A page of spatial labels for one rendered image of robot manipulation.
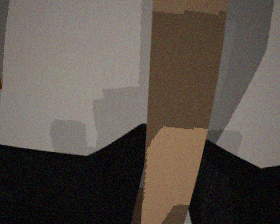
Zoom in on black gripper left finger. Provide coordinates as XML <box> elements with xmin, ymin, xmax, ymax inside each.
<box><xmin>0</xmin><ymin>123</ymin><xmax>146</xmax><ymax>224</ymax></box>

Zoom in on long brown wooden rail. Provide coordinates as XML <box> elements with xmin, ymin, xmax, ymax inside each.
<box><xmin>141</xmin><ymin>0</ymin><xmax>229</xmax><ymax>224</ymax></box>

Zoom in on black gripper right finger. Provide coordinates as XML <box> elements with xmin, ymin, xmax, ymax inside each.
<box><xmin>189</xmin><ymin>138</ymin><xmax>280</xmax><ymax>224</ymax></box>

